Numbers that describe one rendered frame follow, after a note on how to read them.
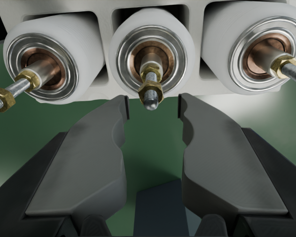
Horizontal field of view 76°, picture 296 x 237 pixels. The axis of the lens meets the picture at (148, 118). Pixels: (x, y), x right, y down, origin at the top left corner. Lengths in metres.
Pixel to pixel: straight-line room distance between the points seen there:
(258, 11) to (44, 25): 0.21
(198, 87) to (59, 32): 0.20
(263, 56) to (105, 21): 0.19
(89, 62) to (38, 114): 0.41
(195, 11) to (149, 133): 0.38
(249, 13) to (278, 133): 0.50
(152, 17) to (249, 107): 0.43
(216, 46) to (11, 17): 0.26
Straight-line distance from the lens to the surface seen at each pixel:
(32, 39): 0.24
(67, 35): 0.23
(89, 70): 0.23
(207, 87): 0.31
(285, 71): 0.20
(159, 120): 0.54
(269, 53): 0.22
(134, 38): 0.20
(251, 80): 0.24
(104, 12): 0.28
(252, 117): 0.60
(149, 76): 0.16
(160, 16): 0.21
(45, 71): 0.22
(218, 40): 0.23
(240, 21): 0.22
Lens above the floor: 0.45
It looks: 57 degrees down
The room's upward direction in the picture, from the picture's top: 178 degrees counter-clockwise
